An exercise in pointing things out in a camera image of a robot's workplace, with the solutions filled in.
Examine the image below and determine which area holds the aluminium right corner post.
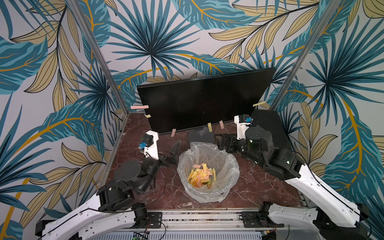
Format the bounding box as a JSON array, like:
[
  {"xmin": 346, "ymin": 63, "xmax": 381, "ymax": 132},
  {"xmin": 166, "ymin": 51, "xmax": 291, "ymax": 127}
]
[{"xmin": 270, "ymin": 0, "xmax": 341, "ymax": 112}]

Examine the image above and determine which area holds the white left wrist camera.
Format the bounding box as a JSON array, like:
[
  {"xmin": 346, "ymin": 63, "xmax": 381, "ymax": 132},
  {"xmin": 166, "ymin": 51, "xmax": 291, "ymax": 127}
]
[{"xmin": 139, "ymin": 131, "xmax": 159, "ymax": 160}]

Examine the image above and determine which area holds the black computer monitor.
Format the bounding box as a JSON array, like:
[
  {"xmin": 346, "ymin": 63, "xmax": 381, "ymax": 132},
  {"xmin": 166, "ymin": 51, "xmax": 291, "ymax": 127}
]
[{"xmin": 137, "ymin": 68, "xmax": 277, "ymax": 134}]

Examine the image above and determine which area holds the aluminium corner post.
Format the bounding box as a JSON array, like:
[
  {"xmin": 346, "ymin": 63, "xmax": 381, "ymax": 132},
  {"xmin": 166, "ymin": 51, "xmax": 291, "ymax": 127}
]
[
  {"xmin": 270, "ymin": 0, "xmax": 341, "ymax": 112},
  {"xmin": 67, "ymin": 0, "xmax": 129, "ymax": 116}
]

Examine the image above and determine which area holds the yellow sticky note right edge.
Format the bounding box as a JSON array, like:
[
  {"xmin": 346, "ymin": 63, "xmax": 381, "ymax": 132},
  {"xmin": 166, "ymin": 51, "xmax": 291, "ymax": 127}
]
[{"xmin": 253, "ymin": 101, "xmax": 267, "ymax": 107}]

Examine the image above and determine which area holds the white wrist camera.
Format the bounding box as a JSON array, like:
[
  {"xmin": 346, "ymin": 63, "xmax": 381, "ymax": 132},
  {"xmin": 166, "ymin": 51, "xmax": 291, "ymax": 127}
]
[
  {"xmin": 234, "ymin": 114, "xmax": 253, "ymax": 140},
  {"xmin": 139, "ymin": 131, "xmax": 159, "ymax": 160}
]

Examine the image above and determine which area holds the aluminium left corner post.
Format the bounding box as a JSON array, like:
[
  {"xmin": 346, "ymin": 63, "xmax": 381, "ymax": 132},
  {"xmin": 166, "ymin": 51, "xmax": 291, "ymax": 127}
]
[{"xmin": 67, "ymin": 0, "xmax": 129, "ymax": 116}]

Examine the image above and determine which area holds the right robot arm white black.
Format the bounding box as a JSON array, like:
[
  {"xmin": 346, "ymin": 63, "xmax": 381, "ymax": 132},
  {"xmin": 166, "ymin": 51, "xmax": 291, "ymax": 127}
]
[{"xmin": 215, "ymin": 124, "xmax": 372, "ymax": 240}]

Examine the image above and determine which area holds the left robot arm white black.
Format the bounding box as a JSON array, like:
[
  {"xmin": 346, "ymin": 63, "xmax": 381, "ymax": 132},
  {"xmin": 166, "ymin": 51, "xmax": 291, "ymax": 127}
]
[{"xmin": 35, "ymin": 141, "xmax": 181, "ymax": 240}]

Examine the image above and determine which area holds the pile of discarded sticky notes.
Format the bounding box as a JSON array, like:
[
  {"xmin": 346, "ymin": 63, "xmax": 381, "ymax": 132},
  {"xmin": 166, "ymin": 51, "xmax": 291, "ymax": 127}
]
[{"xmin": 187, "ymin": 163, "xmax": 217, "ymax": 189}]

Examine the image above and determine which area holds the bin with clear plastic bag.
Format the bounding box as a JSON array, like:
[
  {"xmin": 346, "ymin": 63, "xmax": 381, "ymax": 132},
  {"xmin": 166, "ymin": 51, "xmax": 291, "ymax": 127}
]
[{"xmin": 177, "ymin": 142, "xmax": 240, "ymax": 204}]

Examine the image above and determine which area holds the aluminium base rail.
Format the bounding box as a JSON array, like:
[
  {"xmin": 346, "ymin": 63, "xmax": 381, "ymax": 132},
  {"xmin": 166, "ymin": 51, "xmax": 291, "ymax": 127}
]
[{"xmin": 71, "ymin": 209, "xmax": 328, "ymax": 240}]

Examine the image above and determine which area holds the pink sticky note edge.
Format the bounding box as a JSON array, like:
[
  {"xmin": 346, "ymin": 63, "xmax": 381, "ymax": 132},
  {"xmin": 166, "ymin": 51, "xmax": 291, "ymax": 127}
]
[{"xmin": 130, "ymin": 105, "xmax": 149, "ymax": 110}]

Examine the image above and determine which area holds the black plastic tool case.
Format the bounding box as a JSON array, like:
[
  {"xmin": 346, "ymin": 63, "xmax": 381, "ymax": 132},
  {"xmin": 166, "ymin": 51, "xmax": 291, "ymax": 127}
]
[{"xmin": 251, "ymin": 110, "xmax": 292, "ymax": 150}]

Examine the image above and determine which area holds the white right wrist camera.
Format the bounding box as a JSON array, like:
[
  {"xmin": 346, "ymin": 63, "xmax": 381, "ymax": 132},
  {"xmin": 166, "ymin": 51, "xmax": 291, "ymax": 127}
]
[{"xmin": 234, "ymin": 114, "xmax": 253, "ymax": 140}]

